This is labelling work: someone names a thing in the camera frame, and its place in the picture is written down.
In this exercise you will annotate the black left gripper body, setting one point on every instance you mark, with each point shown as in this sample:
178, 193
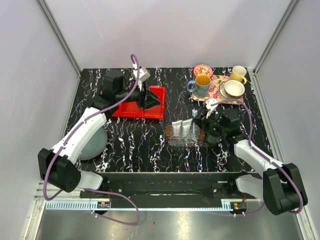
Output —
137, 95

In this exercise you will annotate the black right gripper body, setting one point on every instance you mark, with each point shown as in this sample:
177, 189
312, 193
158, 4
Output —
211, 123

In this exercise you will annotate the dark grey mug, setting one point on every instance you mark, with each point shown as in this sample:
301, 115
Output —
213, 136

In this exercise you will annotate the white toothbrush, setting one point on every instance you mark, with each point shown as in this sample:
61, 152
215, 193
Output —
194, 115

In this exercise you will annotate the white toothpaste tube red cap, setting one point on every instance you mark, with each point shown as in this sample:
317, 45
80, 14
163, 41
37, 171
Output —
176, 127

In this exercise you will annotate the white toothpaste tube dark cap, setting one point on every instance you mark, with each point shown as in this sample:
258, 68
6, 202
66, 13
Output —
186, 124

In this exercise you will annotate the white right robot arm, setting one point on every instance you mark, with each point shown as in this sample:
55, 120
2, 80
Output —
280, 185

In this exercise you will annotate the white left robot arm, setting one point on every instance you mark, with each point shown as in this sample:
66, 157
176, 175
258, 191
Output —
57, 166

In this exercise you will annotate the red bin with toothpaste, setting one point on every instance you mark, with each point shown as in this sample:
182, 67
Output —
129, 110

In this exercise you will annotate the red bin with mug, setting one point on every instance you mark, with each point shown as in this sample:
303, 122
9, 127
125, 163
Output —
156, 112

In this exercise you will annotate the floral saucer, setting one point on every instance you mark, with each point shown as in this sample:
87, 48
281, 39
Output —
224, 94

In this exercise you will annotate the white cup on saucer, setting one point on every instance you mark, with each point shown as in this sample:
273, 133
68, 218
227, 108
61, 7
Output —
234, 88

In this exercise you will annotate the floral placemat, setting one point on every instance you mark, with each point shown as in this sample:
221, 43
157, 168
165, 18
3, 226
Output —
216, 81

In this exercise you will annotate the blue floral mug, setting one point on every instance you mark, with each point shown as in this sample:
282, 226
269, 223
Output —
200, 86

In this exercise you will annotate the yellow mug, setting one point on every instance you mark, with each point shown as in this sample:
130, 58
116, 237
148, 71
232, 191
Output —
238, 73

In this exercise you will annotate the red patterned bowl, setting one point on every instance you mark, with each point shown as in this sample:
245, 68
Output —
202, 69

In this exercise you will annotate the blue-grey ceramic plate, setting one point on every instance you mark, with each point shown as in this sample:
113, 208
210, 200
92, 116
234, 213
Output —
95, 145

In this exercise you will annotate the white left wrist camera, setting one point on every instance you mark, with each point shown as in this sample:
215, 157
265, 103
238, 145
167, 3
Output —
144, 74

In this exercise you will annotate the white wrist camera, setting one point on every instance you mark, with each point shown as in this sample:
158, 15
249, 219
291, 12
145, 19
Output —
144, 74
210, 104

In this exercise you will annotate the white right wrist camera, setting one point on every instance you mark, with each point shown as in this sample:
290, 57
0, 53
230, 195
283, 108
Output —
210, 104

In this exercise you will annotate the clear glass tray wooden handles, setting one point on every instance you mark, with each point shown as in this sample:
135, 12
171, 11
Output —
187, 141

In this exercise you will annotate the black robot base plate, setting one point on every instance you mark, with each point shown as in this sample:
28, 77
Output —
205, 188

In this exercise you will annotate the aluminium frame rail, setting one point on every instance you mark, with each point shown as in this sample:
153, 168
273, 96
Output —
81, 199

